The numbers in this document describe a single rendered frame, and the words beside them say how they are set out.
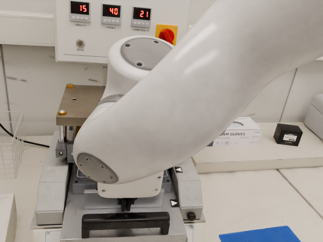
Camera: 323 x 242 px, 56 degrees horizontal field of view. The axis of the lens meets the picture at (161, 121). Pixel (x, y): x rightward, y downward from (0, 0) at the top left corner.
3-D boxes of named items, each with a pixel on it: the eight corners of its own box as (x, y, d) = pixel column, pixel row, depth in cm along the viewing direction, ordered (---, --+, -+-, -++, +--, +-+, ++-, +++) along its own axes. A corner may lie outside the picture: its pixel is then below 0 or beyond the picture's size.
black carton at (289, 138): (272, 137, 132) (277, 122, 129) (293, 139, 132) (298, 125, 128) (276, 143, 126) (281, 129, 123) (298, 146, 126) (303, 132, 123)
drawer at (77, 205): (75, 158, 78) (75, 131, 75) (160, 158, 82) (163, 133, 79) (60, 255, 52) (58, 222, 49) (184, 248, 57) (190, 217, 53)
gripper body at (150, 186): (97, 164, 40) (96, 205, 48) (173, 164, 42) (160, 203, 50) (98, 121, 45) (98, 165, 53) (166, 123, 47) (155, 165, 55)
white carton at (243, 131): (195, 131, 128) (198, 115, 125) (245, 131, 133) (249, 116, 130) (204, 146, 118) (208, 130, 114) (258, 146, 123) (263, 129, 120)
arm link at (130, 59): (151, 172, 38) (174, 123, 44) (169, 93, 28) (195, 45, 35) (90, 147, 39) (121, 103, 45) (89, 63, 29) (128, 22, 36)
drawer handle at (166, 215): (82, 229, 53) (81, 212, 51) (166, 226, 56) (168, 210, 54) (81, 238, 51) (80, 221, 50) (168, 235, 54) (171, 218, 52)
